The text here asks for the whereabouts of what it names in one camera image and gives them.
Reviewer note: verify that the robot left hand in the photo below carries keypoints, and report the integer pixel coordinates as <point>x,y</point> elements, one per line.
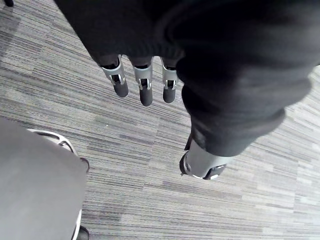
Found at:
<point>225,62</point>

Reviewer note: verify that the silver robot left leg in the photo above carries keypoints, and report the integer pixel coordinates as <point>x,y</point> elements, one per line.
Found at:
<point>37,180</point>

